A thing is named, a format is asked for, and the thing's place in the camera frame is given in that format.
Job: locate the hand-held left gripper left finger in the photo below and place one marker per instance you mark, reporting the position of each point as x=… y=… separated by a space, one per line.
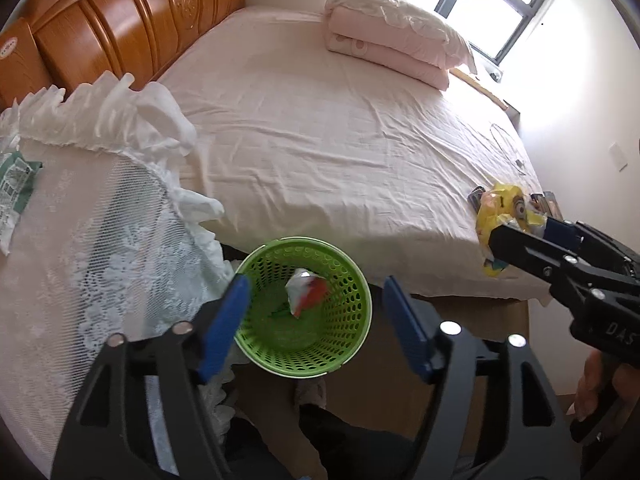
x=225 y=320

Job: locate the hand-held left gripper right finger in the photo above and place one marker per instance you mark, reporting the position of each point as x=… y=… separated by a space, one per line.
x=405 y=325

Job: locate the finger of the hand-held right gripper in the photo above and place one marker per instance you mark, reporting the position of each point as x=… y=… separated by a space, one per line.
x=530 y=252
x=560 y=230

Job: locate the yellow minion toy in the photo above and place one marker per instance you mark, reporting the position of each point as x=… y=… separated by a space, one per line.
x=500 y=210

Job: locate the green perforated plastic basket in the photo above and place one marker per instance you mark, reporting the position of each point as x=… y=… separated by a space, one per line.
x=330 y=330

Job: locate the green and white packet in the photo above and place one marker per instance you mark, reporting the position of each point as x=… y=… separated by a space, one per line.
x=12 y=195

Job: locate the person's right hand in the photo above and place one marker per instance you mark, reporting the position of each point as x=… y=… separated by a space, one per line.
x=587 y=385

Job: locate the dark snack packet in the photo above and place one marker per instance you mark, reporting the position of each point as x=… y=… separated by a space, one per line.
x=475 y=199
x=546 y=205

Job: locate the red and white wrapper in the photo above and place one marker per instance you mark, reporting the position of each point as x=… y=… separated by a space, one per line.
x=305 y=290

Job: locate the white slipper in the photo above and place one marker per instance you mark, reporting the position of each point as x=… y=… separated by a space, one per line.
x=310 y=392

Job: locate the person's black trousers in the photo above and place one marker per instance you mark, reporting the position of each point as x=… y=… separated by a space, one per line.
x=350 y=445

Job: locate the white lace cover cloth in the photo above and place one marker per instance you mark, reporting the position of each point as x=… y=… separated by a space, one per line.
x=100 y=220

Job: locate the bed with pink sheet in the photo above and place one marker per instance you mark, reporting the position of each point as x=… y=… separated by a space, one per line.
x=325 y=135

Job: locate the dark framed window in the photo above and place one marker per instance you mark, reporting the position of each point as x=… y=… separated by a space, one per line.
x=490 y=0

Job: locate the folded pink quilt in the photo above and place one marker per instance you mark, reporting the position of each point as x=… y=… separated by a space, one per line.
x=380 y=55

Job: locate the pink ruffled pillow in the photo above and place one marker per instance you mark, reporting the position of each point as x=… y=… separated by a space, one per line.
x=400 y=15

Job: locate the carved wooden headboard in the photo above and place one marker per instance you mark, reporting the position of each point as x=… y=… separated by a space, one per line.
x=125 y=20

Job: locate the white wall socket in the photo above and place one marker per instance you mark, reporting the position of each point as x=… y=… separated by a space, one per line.
x=618 y=156

